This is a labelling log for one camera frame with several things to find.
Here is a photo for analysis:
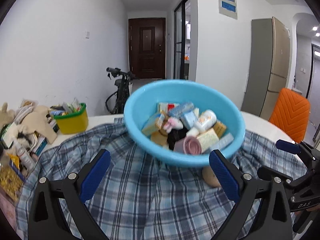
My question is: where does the white small bottle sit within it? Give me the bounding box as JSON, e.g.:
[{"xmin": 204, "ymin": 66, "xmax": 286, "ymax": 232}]
[{"xmin": 186, "ymin": 109, "xmax": 217, "ymax": 137}]

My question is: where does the pink bunny hair tie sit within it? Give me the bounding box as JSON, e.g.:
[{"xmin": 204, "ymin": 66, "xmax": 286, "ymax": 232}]
[{"xmin": 163, "ymin": 117, "xmax": 185, "ymax": 133}]

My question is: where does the clear plastic small box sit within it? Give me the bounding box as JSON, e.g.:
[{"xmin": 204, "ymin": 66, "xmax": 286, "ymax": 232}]
[{"xmin": 209, "ymin": 133, "xmax": 234, "ymax": 151}]

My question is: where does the gold blue cigarette pack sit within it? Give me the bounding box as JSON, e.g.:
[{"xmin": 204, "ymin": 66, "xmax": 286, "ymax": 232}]
[{"xmin": 142, "ymin": 112, "xmax": 165, "ymax": 137}]

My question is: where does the orange chair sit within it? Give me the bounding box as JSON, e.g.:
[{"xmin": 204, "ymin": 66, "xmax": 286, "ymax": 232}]
[{"xmin": 268, "ymin": 88, "xmax": 310, "ymax": 143}]

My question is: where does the yellow snack packet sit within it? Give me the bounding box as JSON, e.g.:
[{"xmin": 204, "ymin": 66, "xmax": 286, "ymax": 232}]
[{"xmin": 213, "ymin": 120, "xmax": 227, "ymax": 138}]

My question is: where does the pale green soap box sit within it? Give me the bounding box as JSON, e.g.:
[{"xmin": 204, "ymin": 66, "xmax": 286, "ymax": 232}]
[{"xmin": 196, "ymin": 128, "xmax": 219, "ymax": 153}]

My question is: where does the grey gold refrigerator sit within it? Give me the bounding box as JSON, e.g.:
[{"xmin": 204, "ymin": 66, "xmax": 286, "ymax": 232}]
[{"xmin": 241, "ymin": 17, "xmax": 290, "ymax": 120}]

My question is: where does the light blue tissue pack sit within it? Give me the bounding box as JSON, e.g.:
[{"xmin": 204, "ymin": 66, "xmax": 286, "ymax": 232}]
[{"xmin": 180, "ymin": 111, "xmax": 199, "ymax": 130}]

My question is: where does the black hair scrunchie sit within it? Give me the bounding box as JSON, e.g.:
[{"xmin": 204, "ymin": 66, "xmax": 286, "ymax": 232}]
[{"xmin": 167, "ymin": 127, "xmax": 188, "ymax": 151}]

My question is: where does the blue plaid cloth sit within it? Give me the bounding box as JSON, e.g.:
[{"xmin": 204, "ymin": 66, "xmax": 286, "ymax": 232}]
[{"xmin": 15, "ymin": 117, "xmax": 308, "ymax": 240}]

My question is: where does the beige plush toy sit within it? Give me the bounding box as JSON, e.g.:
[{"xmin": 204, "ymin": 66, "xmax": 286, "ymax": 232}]
[{"xmin": 21, "ymin": 105, "xmax": 57, "ymax": 144}]

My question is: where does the yellow green bin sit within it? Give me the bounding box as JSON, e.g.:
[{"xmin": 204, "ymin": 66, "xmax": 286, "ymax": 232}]
[{"xmin": 54, "ymin": 103, "xmax": 88, "ymax": 135}]

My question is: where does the blue patterned packet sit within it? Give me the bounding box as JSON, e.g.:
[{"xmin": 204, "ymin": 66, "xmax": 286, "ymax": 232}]
[{"xmin": 168, "ymin": 102, "xmax": 195, "ymax": 119}]

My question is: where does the tan translucent soap bar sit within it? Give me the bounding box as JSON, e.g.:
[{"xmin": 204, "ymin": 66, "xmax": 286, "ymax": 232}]
[{"xmin": 150, "ymin": 131, "xmax": 168, "ymax": 147}]

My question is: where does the white red medicine box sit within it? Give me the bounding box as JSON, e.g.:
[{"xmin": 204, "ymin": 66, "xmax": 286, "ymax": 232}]
[{"xmin": 157, "ymin": 102, "xmax": 179, "ymax": 113}]

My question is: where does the black scooter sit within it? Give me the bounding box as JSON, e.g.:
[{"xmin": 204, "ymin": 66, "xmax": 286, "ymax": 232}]
[{"xmin": 105, "ymin": 67, "xmax": 137, "ymax": 114}]

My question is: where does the dark brown door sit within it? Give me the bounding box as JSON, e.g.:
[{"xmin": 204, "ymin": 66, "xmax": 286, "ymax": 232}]
[{"xmin": 129, "ymin": 18, "xmax": 165, "ymax": 79}]

